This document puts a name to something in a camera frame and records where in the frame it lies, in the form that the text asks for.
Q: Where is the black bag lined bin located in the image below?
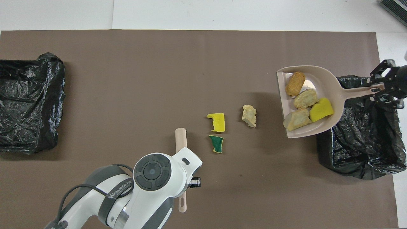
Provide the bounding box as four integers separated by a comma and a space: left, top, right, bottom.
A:
0, 52, 66, 155
316, 75, 407, 180

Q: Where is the notched yellow sponge piece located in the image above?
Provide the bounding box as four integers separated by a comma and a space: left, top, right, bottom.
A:
206, 113, 225, 133

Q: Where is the brown table mat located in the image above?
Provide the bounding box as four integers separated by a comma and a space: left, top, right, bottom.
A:
0, 30, 399, 229

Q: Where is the brown bread roll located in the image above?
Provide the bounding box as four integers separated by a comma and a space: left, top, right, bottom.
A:
285, 71, 306, 97

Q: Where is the beige plastic dustpan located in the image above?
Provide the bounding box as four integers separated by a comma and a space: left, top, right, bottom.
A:
276, 65, 385, 139

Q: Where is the yellowish beige foam chunk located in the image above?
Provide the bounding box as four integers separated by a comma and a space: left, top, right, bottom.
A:
242, 105, 257, 128

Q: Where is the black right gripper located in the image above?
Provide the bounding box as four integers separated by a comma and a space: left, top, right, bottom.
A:
369, 59, 407, 109

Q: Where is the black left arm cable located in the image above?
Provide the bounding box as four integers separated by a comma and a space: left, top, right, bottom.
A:
52, 164, 134, 229

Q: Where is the dark ribbed device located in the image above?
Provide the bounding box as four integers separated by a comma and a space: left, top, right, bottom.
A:
379, 0, 407, 27

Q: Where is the green sponge piece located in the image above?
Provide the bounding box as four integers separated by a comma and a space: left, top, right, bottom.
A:
209, 135, 224, 154

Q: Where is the pale beige foam chunk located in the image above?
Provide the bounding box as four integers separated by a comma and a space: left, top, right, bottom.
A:
283, 108, 312, 131
293, 89, 319, 109

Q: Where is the beige hand brush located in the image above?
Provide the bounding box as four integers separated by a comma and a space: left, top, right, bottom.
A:
175, 128, 188, 213

